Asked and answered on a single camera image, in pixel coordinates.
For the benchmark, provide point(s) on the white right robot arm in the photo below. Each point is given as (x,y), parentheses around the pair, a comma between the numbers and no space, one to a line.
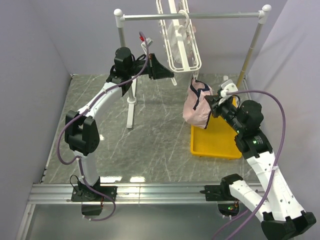
(280,214)

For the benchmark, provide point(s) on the white far-side hanger clip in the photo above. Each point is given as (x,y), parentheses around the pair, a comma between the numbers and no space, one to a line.
(195,75)

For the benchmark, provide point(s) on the yellow plastic tray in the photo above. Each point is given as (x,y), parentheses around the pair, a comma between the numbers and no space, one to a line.
(211,137)

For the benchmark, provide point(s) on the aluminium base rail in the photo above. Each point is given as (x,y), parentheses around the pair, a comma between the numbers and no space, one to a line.
(142,211)

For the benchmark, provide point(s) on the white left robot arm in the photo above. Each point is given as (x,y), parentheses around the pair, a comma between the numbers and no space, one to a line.
(81,127)

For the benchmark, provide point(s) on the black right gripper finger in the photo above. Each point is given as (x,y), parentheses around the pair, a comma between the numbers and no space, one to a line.
(213,99)
(214,108)

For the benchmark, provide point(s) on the white pink underwear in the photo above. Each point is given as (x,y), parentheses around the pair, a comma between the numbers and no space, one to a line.
(181,37)

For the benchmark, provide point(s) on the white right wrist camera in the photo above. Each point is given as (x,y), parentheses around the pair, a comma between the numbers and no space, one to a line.
(227,89)

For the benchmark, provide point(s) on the white near-corner hanger clip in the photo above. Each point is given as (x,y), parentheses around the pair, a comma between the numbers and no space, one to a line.
(174,82)

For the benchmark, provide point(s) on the white metal clothes rack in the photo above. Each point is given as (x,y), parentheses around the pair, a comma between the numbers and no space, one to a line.
(262,15)

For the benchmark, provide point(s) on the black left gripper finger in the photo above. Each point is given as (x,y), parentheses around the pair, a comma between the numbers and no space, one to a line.
(162,74)
(157,67)

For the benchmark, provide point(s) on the white plastic clip hanger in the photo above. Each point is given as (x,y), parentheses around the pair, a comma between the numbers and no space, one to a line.
(164,24)

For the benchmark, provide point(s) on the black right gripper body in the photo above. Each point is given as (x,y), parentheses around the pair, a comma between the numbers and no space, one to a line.
(228,111)

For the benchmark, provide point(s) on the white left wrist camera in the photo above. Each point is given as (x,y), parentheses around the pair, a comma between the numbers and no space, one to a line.
(146,44)

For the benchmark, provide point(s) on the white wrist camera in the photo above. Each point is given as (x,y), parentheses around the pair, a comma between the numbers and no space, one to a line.
(227,89)
(146,44)

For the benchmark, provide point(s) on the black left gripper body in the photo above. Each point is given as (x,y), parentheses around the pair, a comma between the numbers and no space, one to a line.
(148,69)

